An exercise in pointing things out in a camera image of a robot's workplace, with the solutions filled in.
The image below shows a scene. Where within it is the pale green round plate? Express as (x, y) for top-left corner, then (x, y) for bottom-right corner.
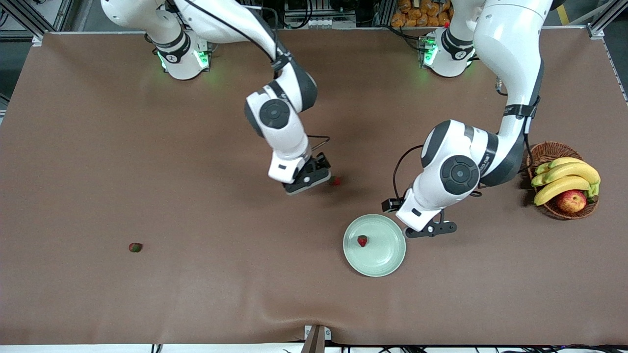
(342, 214), (407, 277)

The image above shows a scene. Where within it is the brown wicker basket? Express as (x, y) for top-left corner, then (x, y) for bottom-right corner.
(526, 141), (599, 220)

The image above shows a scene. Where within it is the yellow banana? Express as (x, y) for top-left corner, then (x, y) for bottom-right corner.
(530, 162), (602, 188)
(534, 157), (587, 176)
(533, 176), (593, 206)

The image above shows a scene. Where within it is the red apple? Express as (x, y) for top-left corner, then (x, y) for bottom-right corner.
(556, 190), (588, 213)

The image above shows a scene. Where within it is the brown table mat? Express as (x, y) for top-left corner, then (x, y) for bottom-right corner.
(0, 28), (628, 347)

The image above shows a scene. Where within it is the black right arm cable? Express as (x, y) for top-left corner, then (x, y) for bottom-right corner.
(172, 0), (332, 155)

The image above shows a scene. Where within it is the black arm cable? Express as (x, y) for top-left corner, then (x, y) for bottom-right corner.
(392, 74), (540, 200)
(172, 0), (332, 155)

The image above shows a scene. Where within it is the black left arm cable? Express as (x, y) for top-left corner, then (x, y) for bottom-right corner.
(392, 74), (540, 200)

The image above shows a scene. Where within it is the silver metal bracket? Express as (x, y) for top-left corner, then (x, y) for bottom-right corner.
(304, 325), (332, 341)

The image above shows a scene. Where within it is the aluminium frame beam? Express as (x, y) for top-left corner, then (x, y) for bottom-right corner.
(586, 0), (628, 40)
(0, 0), (74, 45)

